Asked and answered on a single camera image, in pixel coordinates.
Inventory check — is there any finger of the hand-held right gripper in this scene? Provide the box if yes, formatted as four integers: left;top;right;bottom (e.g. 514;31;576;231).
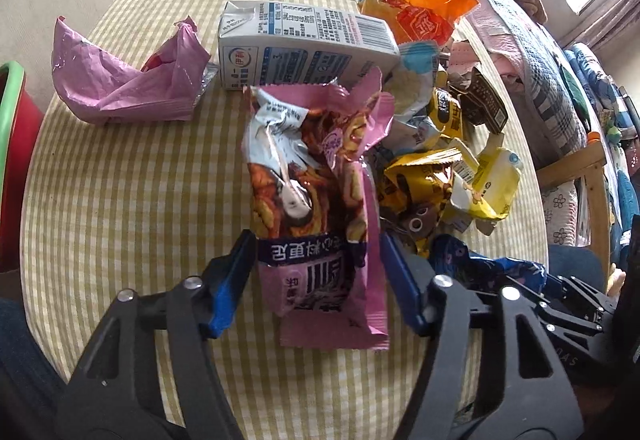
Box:
545;274;623;316
536;300;608;346

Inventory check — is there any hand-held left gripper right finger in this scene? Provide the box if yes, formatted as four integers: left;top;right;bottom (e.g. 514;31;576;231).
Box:
379;232;586;440

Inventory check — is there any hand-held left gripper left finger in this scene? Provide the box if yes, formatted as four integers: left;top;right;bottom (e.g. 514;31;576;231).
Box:
55;229;258;440

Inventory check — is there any pink snack wrapper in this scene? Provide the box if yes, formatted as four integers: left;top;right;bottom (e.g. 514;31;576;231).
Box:
241;66;396;352

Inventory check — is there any white blue milk carton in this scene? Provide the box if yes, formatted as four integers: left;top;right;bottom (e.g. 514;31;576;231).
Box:
217;0;401;92

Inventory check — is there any dark blue wrapper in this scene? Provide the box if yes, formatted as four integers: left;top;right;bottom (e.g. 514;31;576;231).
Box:
430;234;548;291

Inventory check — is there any yellow brown snack wrapper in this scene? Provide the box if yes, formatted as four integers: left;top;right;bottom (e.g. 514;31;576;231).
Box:
377;140;483;261

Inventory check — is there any pale yellow packet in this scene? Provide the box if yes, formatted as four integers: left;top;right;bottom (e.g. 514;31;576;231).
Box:
442;132;525;236

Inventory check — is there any green cloth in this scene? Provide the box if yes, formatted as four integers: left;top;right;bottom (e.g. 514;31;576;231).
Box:
562;75;588;126

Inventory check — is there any brown packet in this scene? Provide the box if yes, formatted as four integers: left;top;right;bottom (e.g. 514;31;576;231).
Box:
452;67;510;133

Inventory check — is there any blue white wrapper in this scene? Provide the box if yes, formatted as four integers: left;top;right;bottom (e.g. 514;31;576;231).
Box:
385;40;443;151

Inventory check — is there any blue patterned blanket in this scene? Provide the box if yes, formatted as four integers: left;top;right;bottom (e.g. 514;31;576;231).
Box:
562;42;640;241

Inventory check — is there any crumpled pink plastic bag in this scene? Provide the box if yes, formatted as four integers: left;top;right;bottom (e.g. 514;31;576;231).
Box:
51;15;221;125

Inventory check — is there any person's left leg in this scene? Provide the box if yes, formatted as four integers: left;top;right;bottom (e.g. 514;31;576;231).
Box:
0;297;66;440

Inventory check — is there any bed with patterned quilt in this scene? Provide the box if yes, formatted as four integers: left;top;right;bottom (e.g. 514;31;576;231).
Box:
447;0;591;171

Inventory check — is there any crumpled pink paper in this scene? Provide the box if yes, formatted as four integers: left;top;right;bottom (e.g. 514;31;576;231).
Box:
447;40;483;81

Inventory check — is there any red basin green rim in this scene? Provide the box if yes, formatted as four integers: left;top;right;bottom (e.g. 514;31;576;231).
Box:
0;61;46;271

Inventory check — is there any orange snack wrapper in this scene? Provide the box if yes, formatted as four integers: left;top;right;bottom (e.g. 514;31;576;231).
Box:
357;0;481;46

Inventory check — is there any curtain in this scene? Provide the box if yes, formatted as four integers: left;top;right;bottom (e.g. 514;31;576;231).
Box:
557;0;640;46

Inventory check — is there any wooden bed frame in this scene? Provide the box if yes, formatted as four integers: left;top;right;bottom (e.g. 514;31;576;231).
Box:
535;140;613;281

